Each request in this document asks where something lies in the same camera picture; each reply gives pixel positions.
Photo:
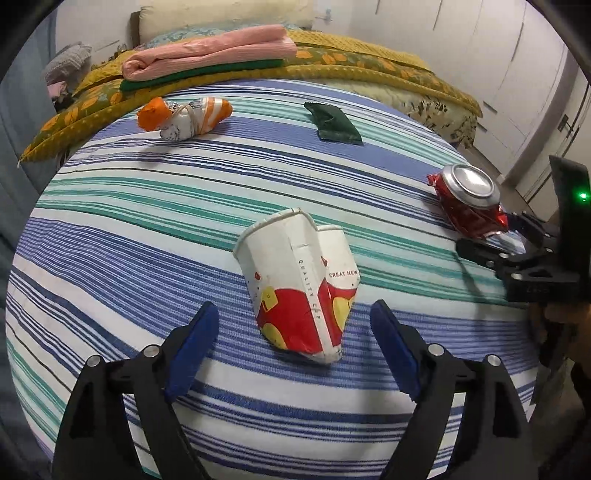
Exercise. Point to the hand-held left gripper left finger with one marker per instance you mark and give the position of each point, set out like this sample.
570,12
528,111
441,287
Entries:
194,350

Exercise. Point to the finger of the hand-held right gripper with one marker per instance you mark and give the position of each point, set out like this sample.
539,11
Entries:
531,226
480,254

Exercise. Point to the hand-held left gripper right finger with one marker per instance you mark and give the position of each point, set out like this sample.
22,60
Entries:
395,350

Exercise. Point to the crushed red can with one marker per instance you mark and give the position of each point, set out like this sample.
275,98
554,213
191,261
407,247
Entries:
466,184

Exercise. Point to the crushed paper cup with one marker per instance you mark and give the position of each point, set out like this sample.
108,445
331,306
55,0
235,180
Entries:
295,295

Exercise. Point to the person's right hand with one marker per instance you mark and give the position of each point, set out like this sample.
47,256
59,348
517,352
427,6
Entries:
554,323

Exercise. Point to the white wardrobe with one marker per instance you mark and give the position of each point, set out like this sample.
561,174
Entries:
508,69

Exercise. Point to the striped bed sheet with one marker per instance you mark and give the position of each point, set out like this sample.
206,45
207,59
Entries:
138,221

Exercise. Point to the white floral bedsheet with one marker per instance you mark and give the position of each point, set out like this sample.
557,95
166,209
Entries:
434,108

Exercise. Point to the dark green packet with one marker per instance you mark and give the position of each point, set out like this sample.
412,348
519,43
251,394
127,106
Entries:
334,122

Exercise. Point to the yellow floral quilt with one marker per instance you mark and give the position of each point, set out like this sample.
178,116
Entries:
369,60

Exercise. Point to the orange white crumpled wrapper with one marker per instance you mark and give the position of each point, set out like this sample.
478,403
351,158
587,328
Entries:
184,122

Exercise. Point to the grey-blue curtain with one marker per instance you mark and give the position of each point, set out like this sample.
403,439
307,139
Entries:
18,138

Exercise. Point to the green folded cloth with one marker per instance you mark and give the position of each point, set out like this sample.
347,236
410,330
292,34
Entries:
207,71

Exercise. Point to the pink crumpled cloth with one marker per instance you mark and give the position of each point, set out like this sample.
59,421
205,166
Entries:
56,90

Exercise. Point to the pink folded blanket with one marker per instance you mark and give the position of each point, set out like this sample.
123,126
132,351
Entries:
207,50

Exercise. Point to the teal patterned pillow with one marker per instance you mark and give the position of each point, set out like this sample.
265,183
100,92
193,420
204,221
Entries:
184,34

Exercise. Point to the grey checked cloth pile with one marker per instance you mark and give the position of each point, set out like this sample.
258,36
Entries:
69,60

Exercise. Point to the cream headboard cushion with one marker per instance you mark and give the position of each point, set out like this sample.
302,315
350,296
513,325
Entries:
221,14

